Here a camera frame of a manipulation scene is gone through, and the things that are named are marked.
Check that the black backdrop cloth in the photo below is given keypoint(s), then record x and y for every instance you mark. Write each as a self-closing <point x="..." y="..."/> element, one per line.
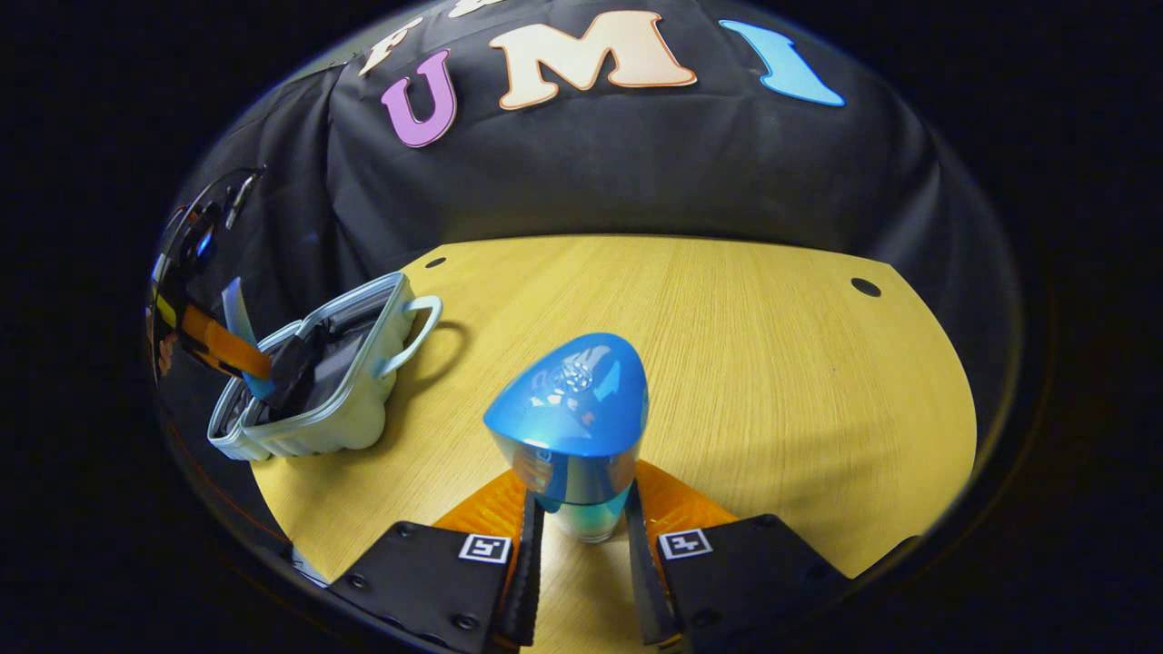
<point x="636" y="163"/>

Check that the blue-capped teal bottle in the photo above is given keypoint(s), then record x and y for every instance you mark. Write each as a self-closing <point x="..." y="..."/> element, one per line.
<point x="572" y="400"/>

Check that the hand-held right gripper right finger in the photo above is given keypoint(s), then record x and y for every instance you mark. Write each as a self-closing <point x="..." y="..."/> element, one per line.
<point x="647" y="581"/>

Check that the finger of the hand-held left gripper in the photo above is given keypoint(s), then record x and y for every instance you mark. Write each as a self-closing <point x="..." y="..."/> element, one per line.
<point x="227" y="350"/>

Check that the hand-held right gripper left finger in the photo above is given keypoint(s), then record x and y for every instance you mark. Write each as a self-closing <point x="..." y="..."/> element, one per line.
<point x="530" y="581"/>

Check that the light blue suitcase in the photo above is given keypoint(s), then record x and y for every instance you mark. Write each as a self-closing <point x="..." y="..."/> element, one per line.
<point x="336" y="427"/>

